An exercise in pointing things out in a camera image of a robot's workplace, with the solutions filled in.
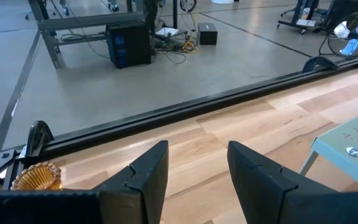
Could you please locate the small black box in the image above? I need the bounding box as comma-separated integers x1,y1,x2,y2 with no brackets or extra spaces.
196,22,219,46

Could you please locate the amber ribbed glass candle holder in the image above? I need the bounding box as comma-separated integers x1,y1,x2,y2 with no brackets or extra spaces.
10,161,64,191

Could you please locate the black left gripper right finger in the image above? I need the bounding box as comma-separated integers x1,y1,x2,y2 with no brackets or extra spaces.
227,140,341,224

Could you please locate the grey metal workbench frame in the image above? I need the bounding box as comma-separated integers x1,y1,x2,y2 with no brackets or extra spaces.
28,0,145,69

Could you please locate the yellow coiled cable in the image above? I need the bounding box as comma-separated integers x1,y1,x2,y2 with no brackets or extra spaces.
181,39,198,54

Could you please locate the black arched rail bracket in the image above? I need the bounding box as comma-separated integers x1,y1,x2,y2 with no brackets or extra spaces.
25,120,55,158
301,55,341,74

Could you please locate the black vertical post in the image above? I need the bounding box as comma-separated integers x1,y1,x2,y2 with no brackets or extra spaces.
172,0,179,29

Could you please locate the white paper sheet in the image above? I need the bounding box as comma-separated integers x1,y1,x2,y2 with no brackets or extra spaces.
155,27,180,37

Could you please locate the pale green perforated metal shelf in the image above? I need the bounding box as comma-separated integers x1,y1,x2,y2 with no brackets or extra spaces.
300,107,358,191

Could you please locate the black equipment cabinet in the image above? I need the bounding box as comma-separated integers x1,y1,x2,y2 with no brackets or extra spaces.
328,0,358,29

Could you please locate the black table edge rail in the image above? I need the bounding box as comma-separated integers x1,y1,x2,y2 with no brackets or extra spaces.
39,58,358,159

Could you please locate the black computer tower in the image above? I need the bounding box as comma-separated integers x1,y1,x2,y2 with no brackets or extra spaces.
106,21,152,70

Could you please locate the floor fan with blue blades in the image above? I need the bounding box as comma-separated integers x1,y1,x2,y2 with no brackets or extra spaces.
327,11,358,59

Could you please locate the black wheeled cart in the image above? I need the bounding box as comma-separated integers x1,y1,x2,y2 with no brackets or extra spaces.
277,0,334,35

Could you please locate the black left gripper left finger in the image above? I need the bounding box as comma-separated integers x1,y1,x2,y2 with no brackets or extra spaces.
99,139,170,224

